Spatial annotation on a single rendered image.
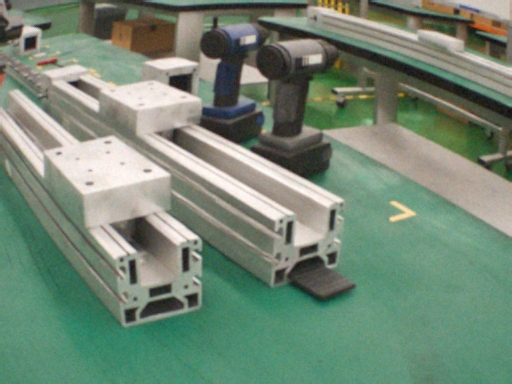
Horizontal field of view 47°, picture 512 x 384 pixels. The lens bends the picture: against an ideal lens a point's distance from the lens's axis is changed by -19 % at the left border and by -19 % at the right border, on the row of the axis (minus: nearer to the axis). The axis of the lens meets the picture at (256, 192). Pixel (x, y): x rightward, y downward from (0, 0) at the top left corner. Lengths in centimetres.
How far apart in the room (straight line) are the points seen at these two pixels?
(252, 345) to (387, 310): 17
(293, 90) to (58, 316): 54
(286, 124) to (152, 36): 418
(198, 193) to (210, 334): 24
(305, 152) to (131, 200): 41
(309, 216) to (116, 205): 23
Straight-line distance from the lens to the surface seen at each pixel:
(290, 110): 105
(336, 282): 78
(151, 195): 73
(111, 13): 630
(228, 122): 118
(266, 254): 79
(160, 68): 141
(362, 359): 66
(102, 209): 71
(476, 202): 269
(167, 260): 71
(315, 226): 81
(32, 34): 236
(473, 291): 82
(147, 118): 99
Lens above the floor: 117
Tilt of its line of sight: 22 degrees down
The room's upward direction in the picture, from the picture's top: 3 degrees clockwise
